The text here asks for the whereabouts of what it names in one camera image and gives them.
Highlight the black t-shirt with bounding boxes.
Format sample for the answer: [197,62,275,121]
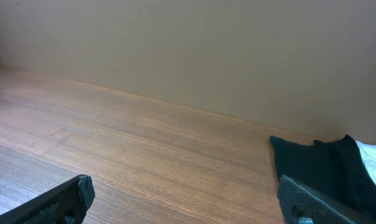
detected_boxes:
[270,135,376,220]

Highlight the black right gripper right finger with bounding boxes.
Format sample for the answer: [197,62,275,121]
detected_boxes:
[277,175,376,224]

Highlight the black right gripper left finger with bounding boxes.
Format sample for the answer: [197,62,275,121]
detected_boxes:
[0,174,95,224]

